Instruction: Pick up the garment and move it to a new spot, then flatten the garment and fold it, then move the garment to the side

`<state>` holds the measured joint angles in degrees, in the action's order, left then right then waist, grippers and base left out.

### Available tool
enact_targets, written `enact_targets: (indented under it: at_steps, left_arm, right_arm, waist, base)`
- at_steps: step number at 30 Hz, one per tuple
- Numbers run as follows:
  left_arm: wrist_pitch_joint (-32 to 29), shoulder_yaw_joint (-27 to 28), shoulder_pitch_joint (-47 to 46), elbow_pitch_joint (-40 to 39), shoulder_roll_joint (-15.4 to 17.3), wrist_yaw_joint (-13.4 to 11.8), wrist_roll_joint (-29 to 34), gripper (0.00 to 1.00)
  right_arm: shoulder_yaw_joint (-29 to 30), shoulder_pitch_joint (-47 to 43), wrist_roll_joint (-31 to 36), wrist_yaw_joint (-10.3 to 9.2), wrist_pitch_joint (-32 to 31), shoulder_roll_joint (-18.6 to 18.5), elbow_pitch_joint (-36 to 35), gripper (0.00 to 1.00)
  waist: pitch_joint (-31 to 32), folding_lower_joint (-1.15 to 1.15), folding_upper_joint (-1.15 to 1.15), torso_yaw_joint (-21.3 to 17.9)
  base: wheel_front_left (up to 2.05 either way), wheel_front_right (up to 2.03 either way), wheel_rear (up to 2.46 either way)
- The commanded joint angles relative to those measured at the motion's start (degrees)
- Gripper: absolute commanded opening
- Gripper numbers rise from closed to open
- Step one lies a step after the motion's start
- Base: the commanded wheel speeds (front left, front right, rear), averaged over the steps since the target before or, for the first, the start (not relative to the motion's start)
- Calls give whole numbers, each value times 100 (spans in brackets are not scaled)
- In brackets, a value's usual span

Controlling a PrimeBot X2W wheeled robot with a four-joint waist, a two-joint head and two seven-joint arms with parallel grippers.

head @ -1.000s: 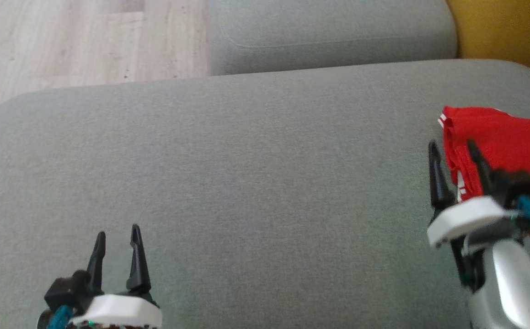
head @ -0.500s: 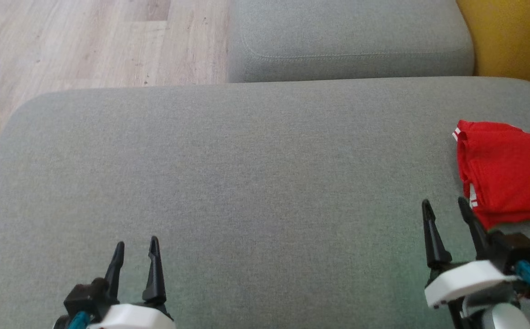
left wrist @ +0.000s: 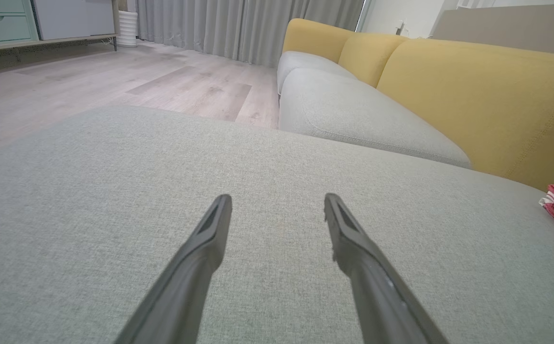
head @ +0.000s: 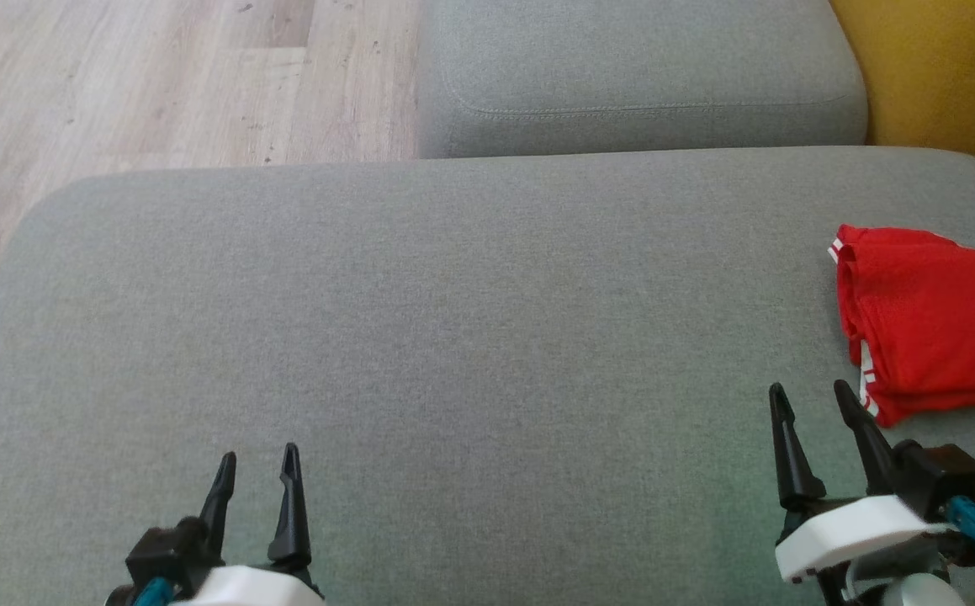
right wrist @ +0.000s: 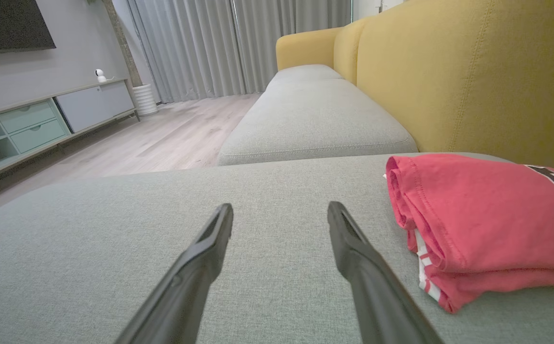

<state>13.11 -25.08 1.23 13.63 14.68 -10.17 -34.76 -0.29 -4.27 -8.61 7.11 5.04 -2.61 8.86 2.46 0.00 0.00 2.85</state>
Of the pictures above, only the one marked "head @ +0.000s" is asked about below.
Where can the red mesh garment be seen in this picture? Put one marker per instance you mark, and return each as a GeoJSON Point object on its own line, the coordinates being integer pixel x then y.
{"type": "Point", "coordinates": [941, 311]}

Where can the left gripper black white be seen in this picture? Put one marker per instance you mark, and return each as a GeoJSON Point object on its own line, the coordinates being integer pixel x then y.
{"type": "Point", "coordinates": [235, 589]}

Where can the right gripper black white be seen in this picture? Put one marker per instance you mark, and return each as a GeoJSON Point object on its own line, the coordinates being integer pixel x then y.
{"type": "Point", "coordinates": [857, 530]}

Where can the small grey sofa cushion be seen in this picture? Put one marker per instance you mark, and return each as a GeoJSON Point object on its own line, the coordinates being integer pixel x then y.
{"type": "Point", "coordinates": [622, 76]}

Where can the yellow sofa cushion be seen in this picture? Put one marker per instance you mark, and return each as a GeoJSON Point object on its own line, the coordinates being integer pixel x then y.
{"type": "Point", "coordinates": [950, 76]}

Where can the large grey sofa seat cushion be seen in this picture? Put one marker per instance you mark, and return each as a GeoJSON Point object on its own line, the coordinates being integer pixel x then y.
{"type": "Point", "coordinates": [369, 353]}

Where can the blue connector on left gripper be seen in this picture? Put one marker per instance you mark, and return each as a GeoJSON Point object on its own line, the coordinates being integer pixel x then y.
{"type": "Point", "coordinates": [151, 593]}

